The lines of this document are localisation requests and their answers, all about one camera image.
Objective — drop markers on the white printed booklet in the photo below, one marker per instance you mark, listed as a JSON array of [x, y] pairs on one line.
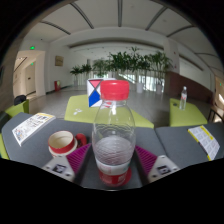
[[31, 128]]

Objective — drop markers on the yellow-edged printed booklet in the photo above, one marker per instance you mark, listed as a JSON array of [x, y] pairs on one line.
[[205, 141]]

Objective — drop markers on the row of potted green plants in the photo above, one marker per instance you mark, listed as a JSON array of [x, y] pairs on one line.
[[130, 61]]

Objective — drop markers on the red fire cabinet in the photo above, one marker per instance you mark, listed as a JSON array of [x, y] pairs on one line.
[[57, 86]]

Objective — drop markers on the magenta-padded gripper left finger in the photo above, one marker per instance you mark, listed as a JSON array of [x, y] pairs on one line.
[[60, 168]]

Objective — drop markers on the white cube with coloured triangles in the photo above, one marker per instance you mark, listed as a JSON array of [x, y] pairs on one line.
[[94, 96]]

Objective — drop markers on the red and white patterned mug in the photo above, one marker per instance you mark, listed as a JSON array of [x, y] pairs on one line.
[[61, 143]]

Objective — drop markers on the black chair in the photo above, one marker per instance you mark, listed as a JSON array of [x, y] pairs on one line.
[[20, 100]]

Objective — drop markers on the lime green chair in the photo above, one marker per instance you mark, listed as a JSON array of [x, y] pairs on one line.
[[18, 110]]

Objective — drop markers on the clear red-capped water bottle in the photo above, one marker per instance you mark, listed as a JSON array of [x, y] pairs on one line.
[[113, 150]]

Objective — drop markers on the framed wall picture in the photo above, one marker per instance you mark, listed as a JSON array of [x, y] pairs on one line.
[[59, 60]]

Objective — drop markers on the lime green table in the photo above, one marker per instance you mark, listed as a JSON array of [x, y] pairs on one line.
[[80, 116], [186, 118]]

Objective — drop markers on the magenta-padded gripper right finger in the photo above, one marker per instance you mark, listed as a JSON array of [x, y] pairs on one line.
[[163, 168]]

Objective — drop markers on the small clear water bottle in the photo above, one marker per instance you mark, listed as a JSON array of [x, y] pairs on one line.
[[183, 100]]

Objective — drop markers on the green exit sign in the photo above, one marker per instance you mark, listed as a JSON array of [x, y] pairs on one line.
[[32, 47]]

